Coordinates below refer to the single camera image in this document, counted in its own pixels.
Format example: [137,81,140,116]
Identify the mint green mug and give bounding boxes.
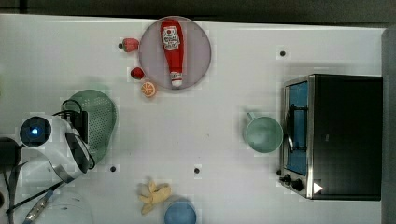
[244,112,284,153]

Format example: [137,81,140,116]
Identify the large toy strawberry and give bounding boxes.
[119,38,139,52]

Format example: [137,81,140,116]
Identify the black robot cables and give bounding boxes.
[52,98,84,120]

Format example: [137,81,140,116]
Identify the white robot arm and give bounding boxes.
[1,115,93,224]

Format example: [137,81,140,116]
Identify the blue cup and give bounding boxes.
[164,201,197,224]

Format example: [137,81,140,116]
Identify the mint green strainer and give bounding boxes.
[61,90,117,163]

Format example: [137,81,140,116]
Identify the small toy strawberry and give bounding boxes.
[131,67,145,80]

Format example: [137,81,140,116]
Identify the grey round plate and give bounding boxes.
[139,16,211,90]

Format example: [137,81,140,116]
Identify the black toaster oven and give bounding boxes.
[277,74,383,201]

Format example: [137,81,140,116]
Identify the toy orange half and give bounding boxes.
[141,81,157,98]

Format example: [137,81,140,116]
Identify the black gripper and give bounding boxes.
[64,111,89,143]

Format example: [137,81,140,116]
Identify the red ketchup bottle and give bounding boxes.
[160,19,184,88]

